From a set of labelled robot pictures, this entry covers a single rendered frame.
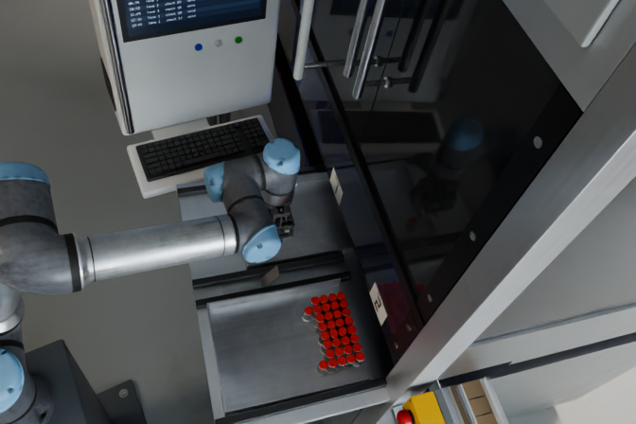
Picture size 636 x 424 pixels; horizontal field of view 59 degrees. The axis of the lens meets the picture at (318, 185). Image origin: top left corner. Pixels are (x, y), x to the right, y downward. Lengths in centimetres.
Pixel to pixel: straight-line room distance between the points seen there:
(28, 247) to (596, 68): 81
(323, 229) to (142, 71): 67
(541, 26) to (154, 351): 195
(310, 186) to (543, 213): 100
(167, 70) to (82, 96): 149
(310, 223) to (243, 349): 40
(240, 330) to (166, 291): 106
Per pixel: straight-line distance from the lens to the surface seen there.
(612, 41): 64
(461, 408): 140
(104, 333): 241
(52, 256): 96
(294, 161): 111
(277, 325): 142
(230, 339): 140
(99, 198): 273
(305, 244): 153
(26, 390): 136
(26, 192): 102
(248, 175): 111
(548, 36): 71
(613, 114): 64
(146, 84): 172
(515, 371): 155
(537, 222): 75
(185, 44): 166
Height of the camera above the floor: 219
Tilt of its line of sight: 53 degrees down
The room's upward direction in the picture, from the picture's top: 13 degrees clockwise
